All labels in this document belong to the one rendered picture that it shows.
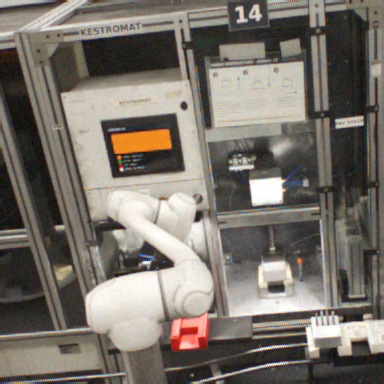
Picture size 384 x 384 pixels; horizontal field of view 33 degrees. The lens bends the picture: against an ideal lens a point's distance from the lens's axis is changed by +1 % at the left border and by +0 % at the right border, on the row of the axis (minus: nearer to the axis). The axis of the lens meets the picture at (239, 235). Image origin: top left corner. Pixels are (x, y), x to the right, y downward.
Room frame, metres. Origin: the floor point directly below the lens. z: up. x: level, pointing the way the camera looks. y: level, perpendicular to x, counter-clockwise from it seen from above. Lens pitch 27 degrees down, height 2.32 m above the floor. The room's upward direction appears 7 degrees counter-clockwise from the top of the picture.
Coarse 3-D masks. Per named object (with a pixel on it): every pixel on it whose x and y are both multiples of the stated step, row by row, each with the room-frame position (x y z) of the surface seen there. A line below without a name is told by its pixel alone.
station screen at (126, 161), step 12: (108, 132) 2.05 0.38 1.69; (120, 132) 2.05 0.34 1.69; (132, 132) 2.05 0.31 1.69; (144, 132) 2.05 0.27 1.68; (120, 156) 2.05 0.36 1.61; (132, 156) 2.05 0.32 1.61; (144, 156) 2.05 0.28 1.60; (156, 156) 2.04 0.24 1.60; (168, 156) 2.04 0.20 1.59; (120, 168) 2.05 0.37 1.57; (132, 168) 2.05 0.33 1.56; (144, 168) 2.05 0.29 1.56; (156, 168) 2.05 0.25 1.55; (168, 168) 2.04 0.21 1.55
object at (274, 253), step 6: (270, 228) 2.25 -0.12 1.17; (270, 234) 2.25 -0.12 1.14; (270, 240) 2.25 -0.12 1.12; (264, 246) 2.29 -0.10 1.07; (270, 246) 2.26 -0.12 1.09; (276, 246) 2.28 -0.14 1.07; (282, 246) 2.27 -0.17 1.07; (264, 252) 2.24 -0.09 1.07; (270, 252) 2.24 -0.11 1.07; (276, 252) 2.23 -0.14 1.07; (282, 252) 2.23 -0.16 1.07; (264, 258) 2.23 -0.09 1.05; (270, 258) 2.23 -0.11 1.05; (276, 258) 2.23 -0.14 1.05; (282, 258) 2.23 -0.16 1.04
